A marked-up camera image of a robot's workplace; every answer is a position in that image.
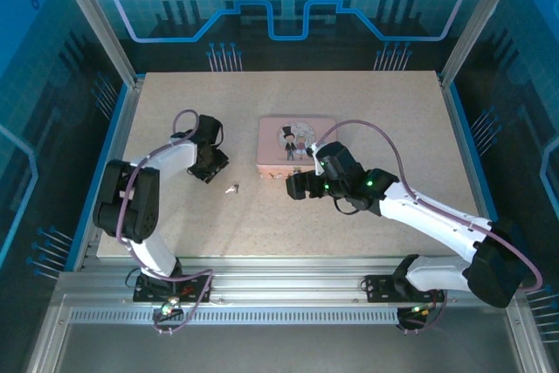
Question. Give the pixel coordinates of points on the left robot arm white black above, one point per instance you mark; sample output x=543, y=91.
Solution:
x=131, y=198

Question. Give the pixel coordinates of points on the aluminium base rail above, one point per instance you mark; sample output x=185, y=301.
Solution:
x=284, y=277

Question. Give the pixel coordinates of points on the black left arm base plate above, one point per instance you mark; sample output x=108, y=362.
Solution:
x=146, y=292

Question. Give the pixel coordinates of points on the small silver key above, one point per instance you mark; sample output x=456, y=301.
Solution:
x=231, y=190

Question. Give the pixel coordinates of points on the aluminium frame post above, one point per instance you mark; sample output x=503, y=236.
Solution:
x=96, y=19
x=480, y=19

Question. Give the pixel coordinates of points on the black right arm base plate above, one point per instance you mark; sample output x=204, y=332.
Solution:
x=375, y=290

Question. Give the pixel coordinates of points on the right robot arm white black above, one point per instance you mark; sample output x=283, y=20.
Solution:
x=436, y=216

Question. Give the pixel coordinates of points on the grey metal tray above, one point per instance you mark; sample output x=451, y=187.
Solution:
x=284, y=347

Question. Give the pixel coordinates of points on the pink tin box cartoon couple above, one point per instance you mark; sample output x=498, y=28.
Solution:
x=275, y=146

